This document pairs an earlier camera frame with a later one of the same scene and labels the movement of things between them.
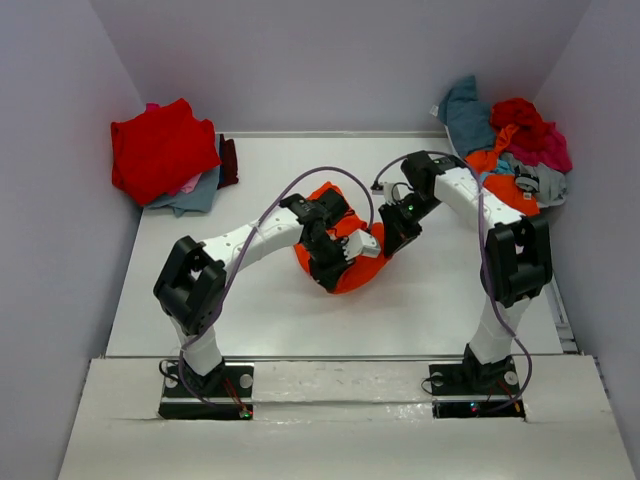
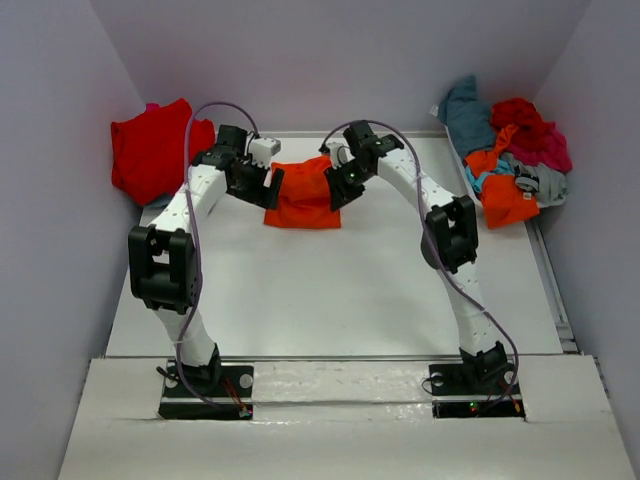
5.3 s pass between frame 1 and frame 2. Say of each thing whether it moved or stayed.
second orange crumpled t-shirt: stayed
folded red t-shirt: stayed
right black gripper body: moved
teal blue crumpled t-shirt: stayed
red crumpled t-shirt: stayed
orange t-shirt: moved
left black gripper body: moved
